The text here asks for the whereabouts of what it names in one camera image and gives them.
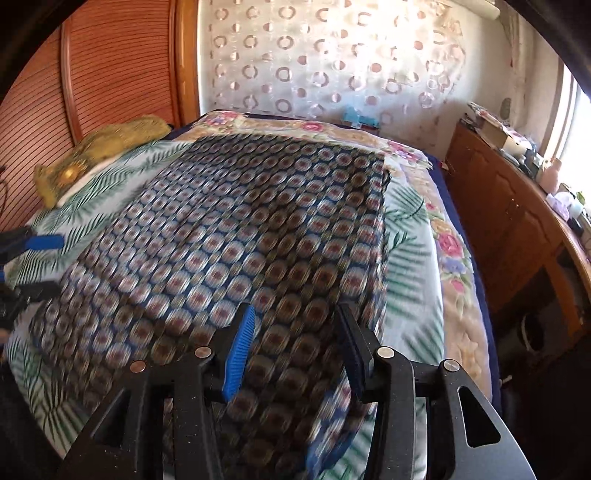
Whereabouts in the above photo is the window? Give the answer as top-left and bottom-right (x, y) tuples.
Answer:
(540, 60), (591, 172)

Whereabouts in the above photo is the ribbed wooden panel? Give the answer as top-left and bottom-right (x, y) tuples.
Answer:
(0, 0), (200, 232)

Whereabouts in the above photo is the leaf print bed sheet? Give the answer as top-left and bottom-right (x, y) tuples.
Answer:
(4, 138), (446, 480)

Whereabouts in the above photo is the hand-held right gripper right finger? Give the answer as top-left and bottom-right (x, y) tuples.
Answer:
(335, 302), (539, 480)

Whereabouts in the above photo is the blue packet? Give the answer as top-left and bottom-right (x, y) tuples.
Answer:
(344, 106), (382, 131)

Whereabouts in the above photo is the pink vase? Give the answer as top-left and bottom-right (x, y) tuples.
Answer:
(539, 157), (565, 195)

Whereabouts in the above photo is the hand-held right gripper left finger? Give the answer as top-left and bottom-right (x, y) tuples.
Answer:
(55, 304), (257, 480)

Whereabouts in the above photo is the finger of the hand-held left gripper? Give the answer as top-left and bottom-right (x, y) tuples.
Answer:
(0, 281), (62, 320)
(0, 228), (66, 260)

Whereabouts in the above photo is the white circle pattern curtain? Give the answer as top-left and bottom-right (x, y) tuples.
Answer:
(198, 0), (514, 158)

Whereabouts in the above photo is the stack of books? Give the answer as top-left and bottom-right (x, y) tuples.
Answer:
(467, 102), (533, 155)

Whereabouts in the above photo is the navy blue bed cover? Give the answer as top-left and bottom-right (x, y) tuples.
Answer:
(240, 111), (505, 418)

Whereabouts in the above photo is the navy medallion print robe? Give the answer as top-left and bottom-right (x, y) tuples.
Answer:
(28, 136), (393, 480)

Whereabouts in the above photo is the wooden cabinet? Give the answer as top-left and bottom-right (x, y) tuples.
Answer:
(444, 121), (591, 343)

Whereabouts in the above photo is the mustard yellow patterned cloth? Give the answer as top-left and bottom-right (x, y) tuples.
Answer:
(34, 115), (172, 212)

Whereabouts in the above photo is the floral quilt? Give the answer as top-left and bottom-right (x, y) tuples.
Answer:
(173, 110), (493, 403)

